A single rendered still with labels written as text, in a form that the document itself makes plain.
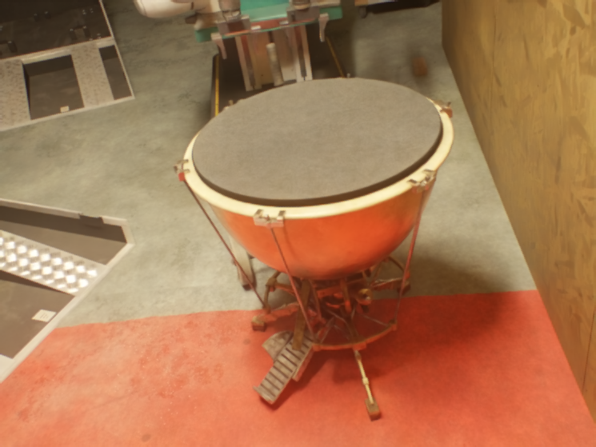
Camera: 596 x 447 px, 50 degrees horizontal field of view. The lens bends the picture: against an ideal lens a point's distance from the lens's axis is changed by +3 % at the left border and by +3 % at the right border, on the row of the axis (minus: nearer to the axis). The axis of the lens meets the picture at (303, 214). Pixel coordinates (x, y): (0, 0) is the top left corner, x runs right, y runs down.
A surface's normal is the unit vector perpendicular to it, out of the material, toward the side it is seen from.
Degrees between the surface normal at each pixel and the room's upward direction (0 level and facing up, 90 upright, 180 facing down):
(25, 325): 2
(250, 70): 90
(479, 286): 0
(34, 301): 2
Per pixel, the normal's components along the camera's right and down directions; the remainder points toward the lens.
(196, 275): -0.14, -0.81
